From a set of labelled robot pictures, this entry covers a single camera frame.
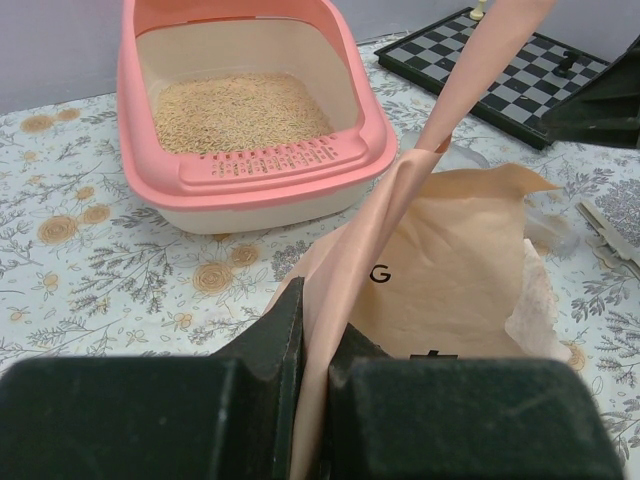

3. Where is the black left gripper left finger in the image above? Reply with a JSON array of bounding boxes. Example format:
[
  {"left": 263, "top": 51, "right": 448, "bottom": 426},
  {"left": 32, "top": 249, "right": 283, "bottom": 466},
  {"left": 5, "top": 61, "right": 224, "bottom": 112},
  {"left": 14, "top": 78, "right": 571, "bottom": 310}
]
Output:
[{"left": 1, "top": 279, "right": 303, "bottom": 479}]

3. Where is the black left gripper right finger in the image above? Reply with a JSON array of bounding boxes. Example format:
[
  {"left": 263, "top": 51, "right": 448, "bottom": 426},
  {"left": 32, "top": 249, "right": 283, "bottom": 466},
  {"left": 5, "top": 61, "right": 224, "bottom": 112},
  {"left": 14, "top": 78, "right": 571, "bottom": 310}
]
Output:
[{"left": 319, "top": 327, "right": 624, "bottom": 479}]

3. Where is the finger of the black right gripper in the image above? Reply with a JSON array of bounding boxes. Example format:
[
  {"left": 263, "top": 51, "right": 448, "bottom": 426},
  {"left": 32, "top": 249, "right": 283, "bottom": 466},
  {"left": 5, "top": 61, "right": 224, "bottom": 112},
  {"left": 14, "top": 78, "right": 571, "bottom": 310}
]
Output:
[{"left": 541, "top": 41, "right": 639, "bottom": 149}]

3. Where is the clear plastic scoop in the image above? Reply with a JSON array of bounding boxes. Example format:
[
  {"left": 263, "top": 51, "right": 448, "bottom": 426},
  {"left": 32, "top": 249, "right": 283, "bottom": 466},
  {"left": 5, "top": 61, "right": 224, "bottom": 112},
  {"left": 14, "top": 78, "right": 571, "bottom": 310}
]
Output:
[{"left": 402, "top": 130, "right": 581, "bottom": 259}]

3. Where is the pink cat litter bag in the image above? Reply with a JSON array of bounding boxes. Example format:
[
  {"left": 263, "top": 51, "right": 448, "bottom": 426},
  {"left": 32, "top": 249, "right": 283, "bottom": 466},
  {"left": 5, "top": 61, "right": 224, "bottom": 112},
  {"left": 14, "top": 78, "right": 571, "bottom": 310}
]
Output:
[{"left": 290, "top": 1, "right": 570, "bottom": 479}]

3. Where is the pink cat litter box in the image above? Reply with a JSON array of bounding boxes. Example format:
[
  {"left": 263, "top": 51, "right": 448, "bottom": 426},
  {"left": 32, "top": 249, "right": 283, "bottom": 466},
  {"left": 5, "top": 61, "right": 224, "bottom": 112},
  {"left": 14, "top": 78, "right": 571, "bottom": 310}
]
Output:
[{"left": 117, "top": 1, "right": 396, "bottom": 234}]

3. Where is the black chess piece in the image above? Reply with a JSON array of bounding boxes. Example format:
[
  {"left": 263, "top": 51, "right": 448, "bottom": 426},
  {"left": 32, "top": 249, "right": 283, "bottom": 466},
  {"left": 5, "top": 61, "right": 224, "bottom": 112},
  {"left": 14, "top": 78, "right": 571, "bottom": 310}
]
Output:
[{"left": 553, "top": 50, "right": 580, "bottom": 78}]

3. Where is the cream chess piece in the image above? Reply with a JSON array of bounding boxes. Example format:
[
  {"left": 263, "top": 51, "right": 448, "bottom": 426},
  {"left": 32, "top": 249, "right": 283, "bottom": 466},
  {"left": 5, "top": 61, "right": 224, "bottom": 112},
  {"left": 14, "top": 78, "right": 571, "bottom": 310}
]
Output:
[{"left": 469, "top": 0, "right": 487, "bottom": 22}]

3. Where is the black grey chessboard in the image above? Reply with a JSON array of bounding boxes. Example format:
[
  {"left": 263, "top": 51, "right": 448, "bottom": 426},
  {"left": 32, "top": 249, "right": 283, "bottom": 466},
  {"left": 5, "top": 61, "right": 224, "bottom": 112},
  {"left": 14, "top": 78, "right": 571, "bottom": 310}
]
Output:
[{"left": 375, "top": 7, "right": 609, "bottom": 150}]

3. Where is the white plastic bracket piece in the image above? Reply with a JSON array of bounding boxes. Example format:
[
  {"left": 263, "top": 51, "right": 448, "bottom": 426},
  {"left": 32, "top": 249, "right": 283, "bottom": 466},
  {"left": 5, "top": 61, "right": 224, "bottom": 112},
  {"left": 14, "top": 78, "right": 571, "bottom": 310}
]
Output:
[{"left": 576, "top": 200, "right": 639, "bottom": 278}]

